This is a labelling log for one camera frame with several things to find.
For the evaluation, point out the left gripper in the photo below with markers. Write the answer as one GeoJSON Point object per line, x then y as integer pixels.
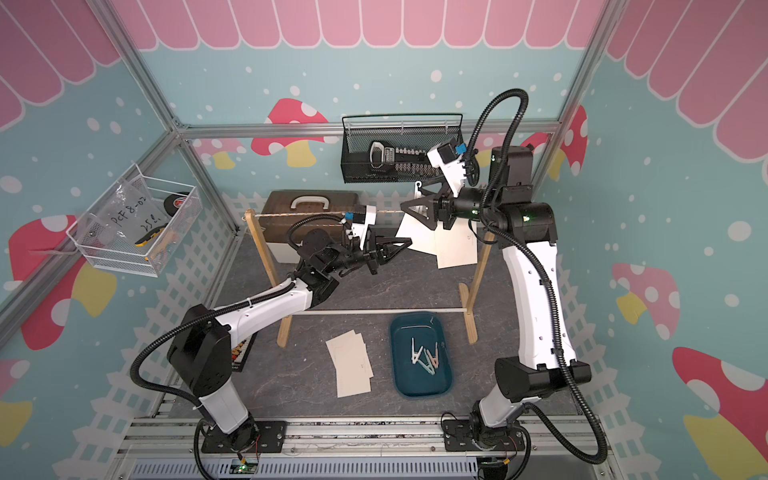
{"type": "Point", "coordinates": [382, 252]}

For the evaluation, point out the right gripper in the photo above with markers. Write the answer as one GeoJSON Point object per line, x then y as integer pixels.
{"type": "Point", "coordinates": [447, 200]}

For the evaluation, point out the white postcard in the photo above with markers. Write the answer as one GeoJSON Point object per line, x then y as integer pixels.
{"type": "Point", "coordinates": [336, 343]}
{"type": "Point", "coordinates": [422, 238]}
{"type": "Point", "coordinates": [456, 246]}
{"type": "Point", "coordinates": [350, 378]}
{"type": "Point", "coordinates": [360, 354]}

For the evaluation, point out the pink clothespin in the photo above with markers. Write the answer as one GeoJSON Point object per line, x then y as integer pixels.
{"type": "Point", "coordinates": [433, 357]}

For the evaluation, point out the green clothespin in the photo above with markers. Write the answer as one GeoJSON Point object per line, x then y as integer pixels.
{"type": "Point", "coordinates": [425, 356]}

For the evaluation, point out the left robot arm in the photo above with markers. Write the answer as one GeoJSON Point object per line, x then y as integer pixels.
{"type": "Point", "coordinates": [329, 247]}

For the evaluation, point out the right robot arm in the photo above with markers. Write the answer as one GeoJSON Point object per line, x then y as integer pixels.
{"type": "Point", "coordinates": [525, 232]}

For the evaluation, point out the teal plastic tray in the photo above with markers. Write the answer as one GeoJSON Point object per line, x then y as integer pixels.
{"type": "Point", "coordinates": [418, 380]}

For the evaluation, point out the black tape roll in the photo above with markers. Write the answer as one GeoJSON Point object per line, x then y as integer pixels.
{"type": "Point", "coordinates": [173, 202]}

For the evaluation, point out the yellow black utility knife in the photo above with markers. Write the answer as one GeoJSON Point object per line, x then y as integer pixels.
{"type": "Point", "coordinates": [149, 236]}

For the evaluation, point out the plastic labelled bag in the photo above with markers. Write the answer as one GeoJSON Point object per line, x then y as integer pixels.
{"type": "Point", "coordinates": [130, 212]}

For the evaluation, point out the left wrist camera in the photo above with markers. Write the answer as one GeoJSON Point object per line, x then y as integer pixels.
{"type": "Point", "coordinates": [359, 220]}

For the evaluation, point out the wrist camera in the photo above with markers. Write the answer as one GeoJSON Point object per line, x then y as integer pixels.
{"type": "Point", "coordinates": [359, 220]}
{"type": "Point", "coordinates": [456, 165]}

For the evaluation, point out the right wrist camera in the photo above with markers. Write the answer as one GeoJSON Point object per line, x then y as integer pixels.
{"type": "Point", "coordinates": [456, 165]}

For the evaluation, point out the black wire mesh basket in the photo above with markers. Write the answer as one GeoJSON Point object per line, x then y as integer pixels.
{"type": "Point", "coordinates": [411, 134]}

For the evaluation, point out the clear wall-mounted bin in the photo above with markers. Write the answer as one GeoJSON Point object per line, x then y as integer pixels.
{"type": "Point", "coordinates": [106, 251]}

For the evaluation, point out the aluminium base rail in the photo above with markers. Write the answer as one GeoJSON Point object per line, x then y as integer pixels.
{"type": "Point", "coordinates": [415, 447]}

